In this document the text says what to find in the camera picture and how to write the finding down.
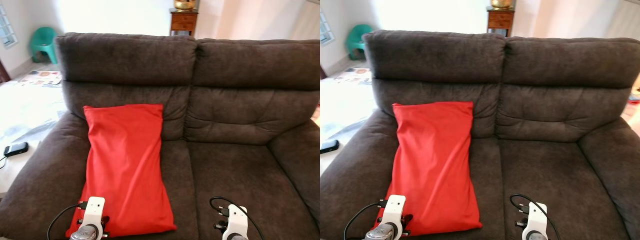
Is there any dark brown fabric sofa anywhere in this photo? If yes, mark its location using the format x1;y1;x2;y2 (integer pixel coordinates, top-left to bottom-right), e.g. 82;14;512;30
320;30;640;240
0;32;321;240

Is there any red rectangular pillow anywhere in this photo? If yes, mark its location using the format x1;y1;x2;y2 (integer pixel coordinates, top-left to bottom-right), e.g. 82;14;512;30
65;103;177;239
376;101;484;237

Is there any printed floor mat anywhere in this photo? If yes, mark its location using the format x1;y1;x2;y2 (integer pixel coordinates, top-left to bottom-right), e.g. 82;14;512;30
17;70;63;88
334;67;373;86

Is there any green plastic chair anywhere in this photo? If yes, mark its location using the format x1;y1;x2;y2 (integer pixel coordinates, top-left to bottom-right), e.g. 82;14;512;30
345;24;374;61
29;27;58;64

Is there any brown wooden drawer cabinet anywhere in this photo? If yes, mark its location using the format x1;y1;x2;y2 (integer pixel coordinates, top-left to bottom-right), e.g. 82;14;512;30
486;6;516;37
169;8;199;37

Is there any white barred window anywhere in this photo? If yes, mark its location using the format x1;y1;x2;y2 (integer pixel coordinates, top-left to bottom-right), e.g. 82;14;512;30
320;9;335;46
0;4;17;48

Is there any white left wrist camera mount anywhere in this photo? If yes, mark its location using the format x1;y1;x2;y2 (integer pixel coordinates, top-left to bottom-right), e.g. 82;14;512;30
82;196;106;229
382;195;407;226

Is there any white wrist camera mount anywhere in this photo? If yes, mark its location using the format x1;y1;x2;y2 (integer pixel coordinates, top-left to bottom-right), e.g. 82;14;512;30
222;205;249;240
82;196;106;229
523;202;548;240
382;195;407;226

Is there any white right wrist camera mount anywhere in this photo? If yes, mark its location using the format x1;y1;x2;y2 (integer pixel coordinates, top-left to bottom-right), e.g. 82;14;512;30
222;205;249;240
523;202;548;240

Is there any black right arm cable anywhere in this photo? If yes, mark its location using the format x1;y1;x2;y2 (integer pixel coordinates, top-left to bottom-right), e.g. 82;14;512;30
509;194;563;240
209;196;265;240

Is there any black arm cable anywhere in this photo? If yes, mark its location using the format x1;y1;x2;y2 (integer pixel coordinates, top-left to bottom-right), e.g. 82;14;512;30
47;201;89;240
209;196;265;240
509;194;563;240
343;199;389;240

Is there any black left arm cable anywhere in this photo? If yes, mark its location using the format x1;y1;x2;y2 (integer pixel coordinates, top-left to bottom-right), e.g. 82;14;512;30
47;201;89;240
343;199;389;240

